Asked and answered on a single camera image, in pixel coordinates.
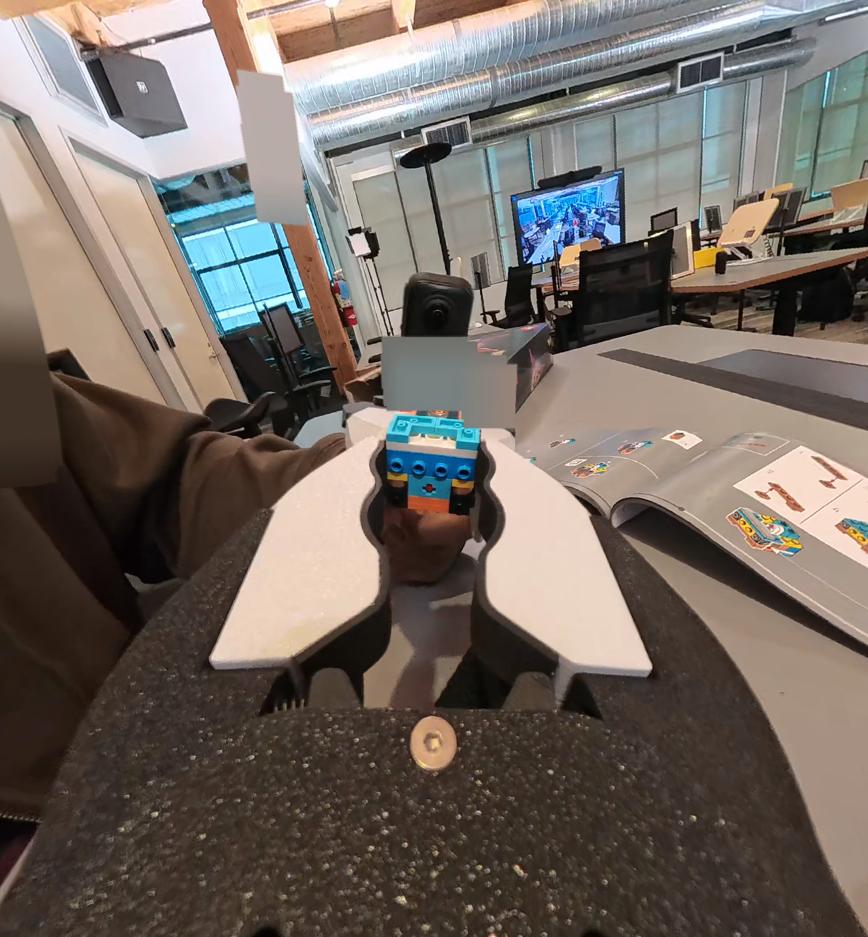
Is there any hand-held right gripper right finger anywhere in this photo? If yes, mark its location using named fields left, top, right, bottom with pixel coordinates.
left=472, top=440, right=654, bottom=707

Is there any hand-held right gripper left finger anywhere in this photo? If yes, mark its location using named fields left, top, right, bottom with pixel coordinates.
left=209, top=435, right=392, bottom=691

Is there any multicoloured brick model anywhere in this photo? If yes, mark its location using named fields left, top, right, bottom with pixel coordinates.
left=384, top=412, right=483, bottom=518

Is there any person's left forearm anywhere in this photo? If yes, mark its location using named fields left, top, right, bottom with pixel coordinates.
left=49, top=373, right=347, bottom=583

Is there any grey desk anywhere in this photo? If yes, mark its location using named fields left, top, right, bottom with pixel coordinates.
left=295, top=324, right=868, bottom=937

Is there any wood-edged desk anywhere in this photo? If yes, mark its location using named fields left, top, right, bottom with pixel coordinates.
left=671, top=245, right=868, bottom=338

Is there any person's left hand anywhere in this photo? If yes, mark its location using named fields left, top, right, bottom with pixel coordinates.
left=381, top=505, right=473, bottom=584

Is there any dark printed toy box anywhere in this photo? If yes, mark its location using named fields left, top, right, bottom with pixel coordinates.
left=466, top=322, right=554, bottom=411

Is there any light panel on stand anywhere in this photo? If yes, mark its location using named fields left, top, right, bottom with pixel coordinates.
left=347, top=227, right=398, bottom=339

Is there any monitor on easel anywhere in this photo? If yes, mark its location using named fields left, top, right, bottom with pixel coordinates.
left=258, top=302, right=306, bottom=367

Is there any grey instruction booklet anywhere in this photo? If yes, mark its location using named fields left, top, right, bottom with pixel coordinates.
left=514, top=427, right=868, bottom=669

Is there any black mesh office chair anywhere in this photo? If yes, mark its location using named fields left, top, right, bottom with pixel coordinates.
left=551, top=234, right=675, bottom=354

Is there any white double door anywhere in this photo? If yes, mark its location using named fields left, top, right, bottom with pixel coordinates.
left=64, top=132, right=244, bottom=411

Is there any person's brown jacket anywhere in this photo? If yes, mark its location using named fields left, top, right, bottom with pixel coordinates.
left=0, top=468, right=145, bottom=824

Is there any wooden laptop stand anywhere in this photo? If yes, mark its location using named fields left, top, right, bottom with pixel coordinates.
left=719, top=198, right=782, bottom=256

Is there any wooden post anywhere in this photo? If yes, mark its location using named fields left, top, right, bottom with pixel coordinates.
left=203, top=0, right=359, bottom=389

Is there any large wall screen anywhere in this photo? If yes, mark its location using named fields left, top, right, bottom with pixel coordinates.
left=510, top=168, right=626, bottom=266

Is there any silver ventilation duct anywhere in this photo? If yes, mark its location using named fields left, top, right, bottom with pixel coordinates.
left=283, top=0, right=819, bottom=151

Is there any black desk cable cover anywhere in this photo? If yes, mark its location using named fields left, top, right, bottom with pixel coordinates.
left=598, top=347, right=868, bottom=440

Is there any black wall speaker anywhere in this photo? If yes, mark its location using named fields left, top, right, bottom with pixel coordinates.
left=82, top=47, right=188, bottom=139

